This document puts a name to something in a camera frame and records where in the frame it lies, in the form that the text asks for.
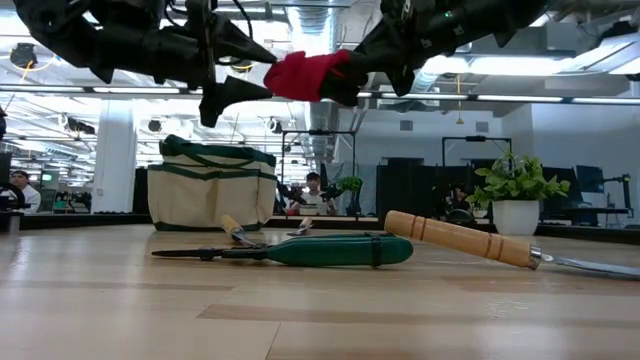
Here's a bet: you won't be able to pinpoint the black aluminium table frame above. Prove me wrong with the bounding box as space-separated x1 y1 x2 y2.
0 213 640 239

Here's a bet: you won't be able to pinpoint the cream green-trimmed gardening bag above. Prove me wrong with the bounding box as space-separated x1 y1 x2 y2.
146 133 279 233

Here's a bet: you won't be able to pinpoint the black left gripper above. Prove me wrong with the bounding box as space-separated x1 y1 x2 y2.
149 0 279 129

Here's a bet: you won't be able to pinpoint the green-handled pruning shears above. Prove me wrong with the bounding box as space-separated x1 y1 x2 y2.
151 232 415 269

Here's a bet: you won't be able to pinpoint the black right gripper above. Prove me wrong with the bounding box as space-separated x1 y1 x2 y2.
319 0 466 107

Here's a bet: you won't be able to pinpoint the wooden-handled steel trowel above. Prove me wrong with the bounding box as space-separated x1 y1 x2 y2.
286 216 316 237
219 213 262 248
383 209 640 281

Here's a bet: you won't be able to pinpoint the green plant in white pot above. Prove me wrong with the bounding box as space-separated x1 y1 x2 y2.
464 149 572 237

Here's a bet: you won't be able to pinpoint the silver ceiling duct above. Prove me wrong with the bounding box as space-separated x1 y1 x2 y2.
287 4 344 166

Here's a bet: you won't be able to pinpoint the small green background plant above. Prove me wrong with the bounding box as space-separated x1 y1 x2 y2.
337 175 364 217

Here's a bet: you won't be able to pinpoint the person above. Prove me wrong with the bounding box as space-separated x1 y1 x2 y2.
288 171 338 217
8 169 43 216

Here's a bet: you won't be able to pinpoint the red gardening glove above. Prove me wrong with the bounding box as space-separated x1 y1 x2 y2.
263 48 354 104

